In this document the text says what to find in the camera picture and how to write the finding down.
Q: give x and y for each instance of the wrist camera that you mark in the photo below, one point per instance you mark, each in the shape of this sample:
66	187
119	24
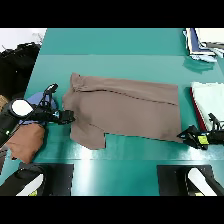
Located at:
49	90
214	120

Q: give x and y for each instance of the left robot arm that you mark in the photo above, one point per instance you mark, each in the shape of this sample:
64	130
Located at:
10	118

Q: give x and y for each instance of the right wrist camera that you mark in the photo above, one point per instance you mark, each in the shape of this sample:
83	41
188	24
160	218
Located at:
214	120

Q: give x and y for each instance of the red garment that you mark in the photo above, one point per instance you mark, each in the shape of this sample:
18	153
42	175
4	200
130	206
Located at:
197	110

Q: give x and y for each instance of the orange-brown garment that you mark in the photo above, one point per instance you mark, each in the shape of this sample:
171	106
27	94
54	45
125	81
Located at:
26	141

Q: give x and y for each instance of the black garment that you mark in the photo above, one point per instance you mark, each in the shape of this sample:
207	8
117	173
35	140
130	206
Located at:
16	68

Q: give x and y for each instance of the brown T-shirt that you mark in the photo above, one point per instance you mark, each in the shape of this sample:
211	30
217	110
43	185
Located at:
126	110

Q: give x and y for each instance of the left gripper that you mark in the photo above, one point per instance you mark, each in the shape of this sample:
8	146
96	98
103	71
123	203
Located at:
65	117

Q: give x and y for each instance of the white garment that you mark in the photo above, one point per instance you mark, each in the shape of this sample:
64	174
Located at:
211	34
210	100

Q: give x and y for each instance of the dark blue garment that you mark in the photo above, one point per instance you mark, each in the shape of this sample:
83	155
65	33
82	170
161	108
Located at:
196	42

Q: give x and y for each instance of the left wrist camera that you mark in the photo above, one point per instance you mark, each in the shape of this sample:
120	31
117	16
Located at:
49	90

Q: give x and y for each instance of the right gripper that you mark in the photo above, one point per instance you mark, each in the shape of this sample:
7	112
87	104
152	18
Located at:
202	138

